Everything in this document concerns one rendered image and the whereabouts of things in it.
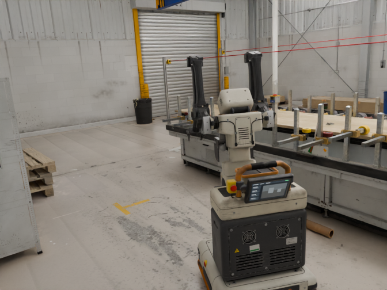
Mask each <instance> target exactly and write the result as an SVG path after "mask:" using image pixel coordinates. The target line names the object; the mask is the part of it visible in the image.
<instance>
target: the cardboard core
mask: <svg viewBox="0 0 387 290"><path fill-rule="evenodd" d="M306 228H307V229H310V230H312V231H314V232H317V233H319V234H321V235H324V236H327V237H329V238H332V237H333V234H334V230H333V229H331V228H328V227H326V226H323V225H320V224H318V223H315V222H313V221H310V220H308V219H307V220H306Z"/></svg>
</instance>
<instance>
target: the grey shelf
mask: <svg viewBox="0 0 387 290"><path fill-rule="evenodd" d="M3 82H4V83H5V87H4V83H3ZM7 86H8V87H7ZM5 89H6V92H5ZM6 94H7V98H6ZM9 96H10V97H9ZM7 100H8V103H9V107H8V104H7ZM11 106H12V107H11ZM9 109H10V111H9ZM11 119H12V122H11ZM14 121H15V122H14ZM12 124H13V128H12ZM15 126H16V127H15ZM13 130H14V133H13ZM14 135H15V139H16V143H15V139H14ZM16 145H17V148H16ZM19 145H20V146H19ZM0 152H1V157H2V163H3V169H0V258H3V257H7V256H9V255H12V254H15V253H18V252H21V251H24V250H27V249H30V248H33V247H36V248H37V253H38V254H41V253H43V251H42V249H41V245H40V239H39V233H38V230H37V224H36V218H35V212H34V209H33V203H32V197H31V191H30V187H29V182H28V176H27V172H26V167H25V161H24V155H23V151H22V145H21V140H20V134H19V130H18V124H17V119H16V113H15V109H14V104H13V97H12V92H11V88H10V82H9V77H7V78H0ZM19 162H20V163H19ZM22 164H23V165H22ZM20 165H21V169H20ZM21 171H22V175H21ZM22 177H23V180H24V184H23V180H22ZM26 184H27V185H26ZM24 186H25V188H24ZM28 207H29V210H28ZM29 212H30V215H29ZM30 216H31V219H30ZM31 222H32V225H31ZM35 244H36V246H35Z"/></svg>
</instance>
